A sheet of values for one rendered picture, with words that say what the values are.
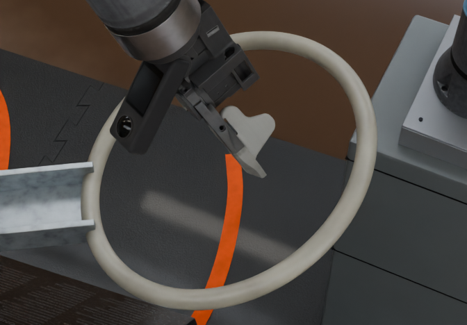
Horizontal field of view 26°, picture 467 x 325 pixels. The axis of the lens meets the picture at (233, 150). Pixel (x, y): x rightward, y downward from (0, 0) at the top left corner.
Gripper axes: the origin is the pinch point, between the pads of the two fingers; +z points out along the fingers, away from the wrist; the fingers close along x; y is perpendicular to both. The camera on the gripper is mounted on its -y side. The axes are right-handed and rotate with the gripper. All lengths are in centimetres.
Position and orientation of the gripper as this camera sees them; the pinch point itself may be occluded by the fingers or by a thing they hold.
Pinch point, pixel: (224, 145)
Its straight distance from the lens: 117.4
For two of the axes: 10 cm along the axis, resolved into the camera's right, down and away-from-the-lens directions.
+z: 3.8, 5.2, 7.6
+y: 7.5, -6.6, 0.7
